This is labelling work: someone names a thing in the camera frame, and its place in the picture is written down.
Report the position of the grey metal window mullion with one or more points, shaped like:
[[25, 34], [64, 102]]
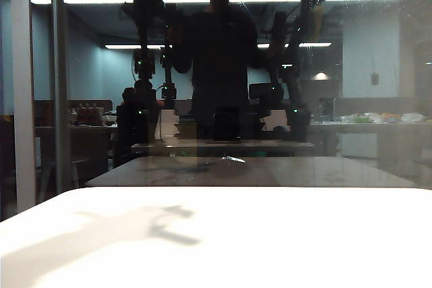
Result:
[[60, 82]]

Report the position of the white window frame post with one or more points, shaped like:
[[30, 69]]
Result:
[[22, 99]]

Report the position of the large glass window pane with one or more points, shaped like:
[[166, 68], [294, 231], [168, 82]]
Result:
[[371, 65]]

